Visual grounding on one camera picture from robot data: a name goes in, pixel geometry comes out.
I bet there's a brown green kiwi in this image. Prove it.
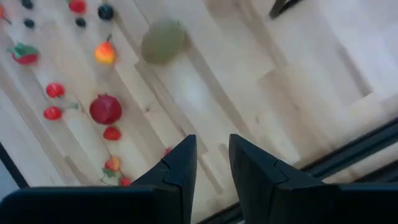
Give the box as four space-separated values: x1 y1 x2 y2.
141 19 186 65

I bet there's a dark red pomegranate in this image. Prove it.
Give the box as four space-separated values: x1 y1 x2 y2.
89 94 123 125

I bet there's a red cherry with green stem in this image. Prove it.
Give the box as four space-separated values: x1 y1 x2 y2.
45 82 66 99
43 102 79 121

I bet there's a large red strawberry with leaves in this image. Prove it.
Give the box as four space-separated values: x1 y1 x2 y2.
7 42 40 66

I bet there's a small peach fruit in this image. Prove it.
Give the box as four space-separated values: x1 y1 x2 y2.
94 34 117 65

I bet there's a small red strawberry with leaves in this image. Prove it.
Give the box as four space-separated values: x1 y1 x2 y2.
67 0 87 14

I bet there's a small orange peach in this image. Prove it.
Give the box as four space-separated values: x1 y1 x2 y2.
101 156 122 179

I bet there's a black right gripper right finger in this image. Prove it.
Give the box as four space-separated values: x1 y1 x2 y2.
229 134 340 224

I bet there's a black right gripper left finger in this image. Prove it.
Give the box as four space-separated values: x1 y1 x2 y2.
132 134 198 224

